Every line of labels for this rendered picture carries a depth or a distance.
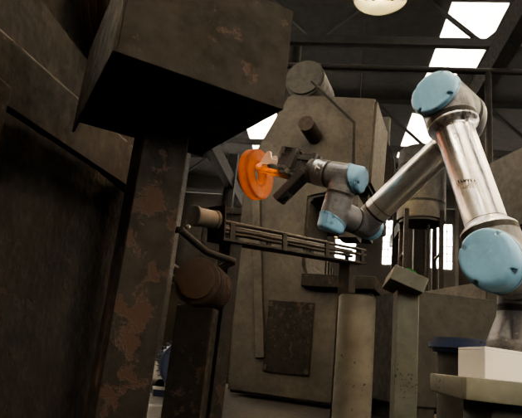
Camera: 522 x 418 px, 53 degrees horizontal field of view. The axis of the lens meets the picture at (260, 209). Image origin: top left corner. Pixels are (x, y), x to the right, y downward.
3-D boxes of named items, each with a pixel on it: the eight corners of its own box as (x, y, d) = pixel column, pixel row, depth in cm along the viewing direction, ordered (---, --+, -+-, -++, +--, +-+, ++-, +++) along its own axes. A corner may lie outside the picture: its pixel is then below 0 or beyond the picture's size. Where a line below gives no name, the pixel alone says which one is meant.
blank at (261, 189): (246, 207, 155) (256, 206, 153) (231, 157, 151) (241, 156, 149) (269, 190, 168) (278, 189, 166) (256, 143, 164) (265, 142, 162)
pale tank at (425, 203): (393, 387, 876) (402, 141, 997) (387, 385, 963) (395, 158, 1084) (450, 394, 863) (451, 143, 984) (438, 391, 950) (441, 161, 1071)
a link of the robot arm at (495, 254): (556, 291, 102) (475, 83, 129) (526, 275, 93) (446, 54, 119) (497, 308, 109) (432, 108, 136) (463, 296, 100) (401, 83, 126)
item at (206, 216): (186, 226, 152) (187, 206, 153) (208, 230, 158) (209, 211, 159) (199, 225, 148) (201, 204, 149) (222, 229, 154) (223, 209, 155)
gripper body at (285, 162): (292, 154, 158) (326, 160, 151) (283, 181, 157) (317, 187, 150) (280, 144, 152) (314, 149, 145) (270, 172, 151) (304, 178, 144)
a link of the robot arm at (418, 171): (484, 102, 138) (356, 224, 158) (465, 84, 131) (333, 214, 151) (512, 127, 130) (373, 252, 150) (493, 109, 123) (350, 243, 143)
